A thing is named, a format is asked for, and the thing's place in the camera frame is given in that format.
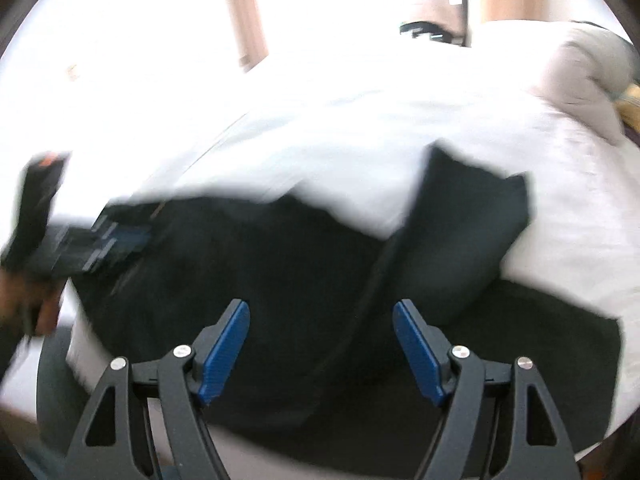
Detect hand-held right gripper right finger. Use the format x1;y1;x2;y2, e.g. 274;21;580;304
391;299;583;480

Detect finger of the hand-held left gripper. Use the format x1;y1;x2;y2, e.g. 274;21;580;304
75;207;153;277

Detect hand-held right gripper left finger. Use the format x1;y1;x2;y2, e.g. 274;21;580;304
64;299;251;480

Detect black pants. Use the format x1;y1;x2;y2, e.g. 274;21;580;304
67;145;623;480

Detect person's left hand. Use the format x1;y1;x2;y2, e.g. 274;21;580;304
0;272;65;337

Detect beige pillow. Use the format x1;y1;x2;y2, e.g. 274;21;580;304
530;22;633;146

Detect yellow cushion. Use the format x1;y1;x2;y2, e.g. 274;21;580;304
614;85;640;126

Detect beige thing with dark band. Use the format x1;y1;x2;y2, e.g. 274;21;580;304
399;0;468;46

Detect thin dark pole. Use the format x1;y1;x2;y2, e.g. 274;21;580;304
459;0;474;47

